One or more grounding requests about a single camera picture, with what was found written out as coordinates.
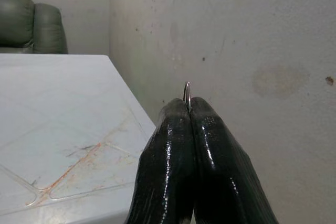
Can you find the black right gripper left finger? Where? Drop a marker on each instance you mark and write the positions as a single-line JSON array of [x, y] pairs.
[[164, 169]]

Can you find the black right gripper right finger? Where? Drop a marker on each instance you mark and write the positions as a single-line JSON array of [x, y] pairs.
[[223, 166]]

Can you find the white plastic folding table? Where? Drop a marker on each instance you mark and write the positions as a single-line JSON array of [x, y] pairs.
[[65, 134]]

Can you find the grey-green leather armchair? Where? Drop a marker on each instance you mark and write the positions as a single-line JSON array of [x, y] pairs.
[[29, 24]]

